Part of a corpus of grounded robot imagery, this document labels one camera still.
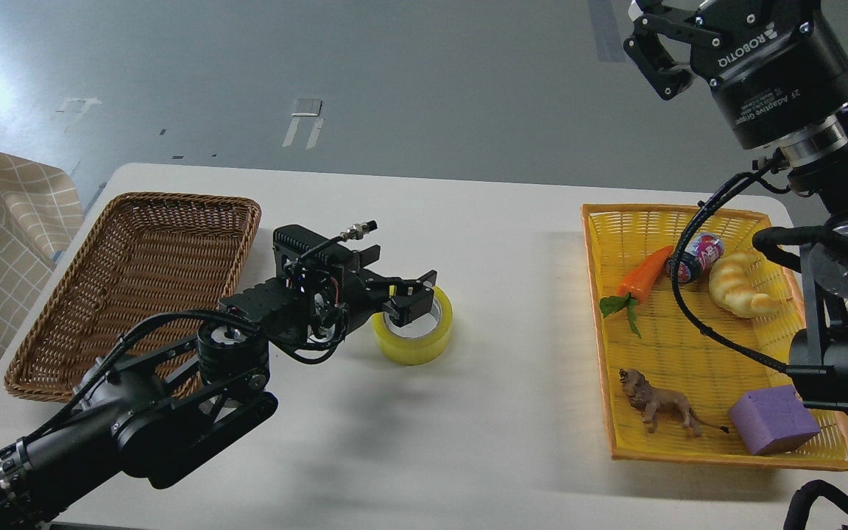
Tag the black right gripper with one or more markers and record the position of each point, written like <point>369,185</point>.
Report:
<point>777,68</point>

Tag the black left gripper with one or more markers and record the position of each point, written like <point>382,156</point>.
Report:
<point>350,297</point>

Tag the brown wicker basket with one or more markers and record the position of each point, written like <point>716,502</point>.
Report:
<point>147,253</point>

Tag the orange toy carrot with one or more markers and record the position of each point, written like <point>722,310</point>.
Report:
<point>635,288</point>

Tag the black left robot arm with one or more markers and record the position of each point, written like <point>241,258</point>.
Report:
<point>182,386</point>

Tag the purple foam block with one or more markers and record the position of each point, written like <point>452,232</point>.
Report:
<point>773,420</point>

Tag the yellow tape roll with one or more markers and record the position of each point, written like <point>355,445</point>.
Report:
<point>422,340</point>

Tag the yellow plastic basket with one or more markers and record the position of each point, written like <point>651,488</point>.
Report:
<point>672,353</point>

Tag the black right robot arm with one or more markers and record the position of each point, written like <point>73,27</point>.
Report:
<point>816,158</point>

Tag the small purple drink can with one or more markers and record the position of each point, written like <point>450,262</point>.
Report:
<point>698,256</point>

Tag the toy croissant bread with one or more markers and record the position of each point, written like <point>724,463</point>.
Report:
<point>731,289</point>

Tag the brown toy lion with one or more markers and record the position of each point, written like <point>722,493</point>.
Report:
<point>650,400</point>

